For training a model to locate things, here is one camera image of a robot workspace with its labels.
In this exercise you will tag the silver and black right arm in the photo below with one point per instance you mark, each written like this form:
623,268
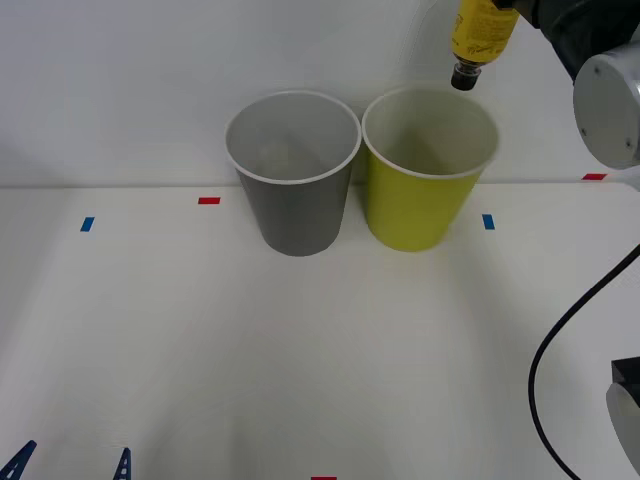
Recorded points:
610,110

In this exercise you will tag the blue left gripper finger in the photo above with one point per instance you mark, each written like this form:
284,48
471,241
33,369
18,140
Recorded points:
123,467
17,462

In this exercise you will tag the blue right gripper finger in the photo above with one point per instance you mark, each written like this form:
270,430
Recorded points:
502,3

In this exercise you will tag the yellow bottle with black cap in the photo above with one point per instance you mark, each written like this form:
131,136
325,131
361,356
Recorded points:
482,35

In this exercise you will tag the yellow-green plastic waste bin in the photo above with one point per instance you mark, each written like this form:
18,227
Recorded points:
415,210

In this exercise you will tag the grey plastic waste bin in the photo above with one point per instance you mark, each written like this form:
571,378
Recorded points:
295,220

